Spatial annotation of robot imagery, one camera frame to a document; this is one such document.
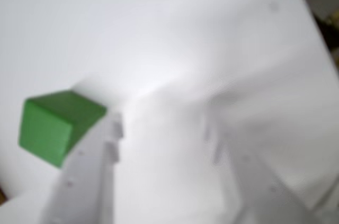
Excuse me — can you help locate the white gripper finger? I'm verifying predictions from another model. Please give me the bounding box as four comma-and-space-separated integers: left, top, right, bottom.
203, 117, 326, 224
37, 112, 125, 224

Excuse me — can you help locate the green cube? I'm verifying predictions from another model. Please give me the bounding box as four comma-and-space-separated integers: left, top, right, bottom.
17, 89, 108, 169

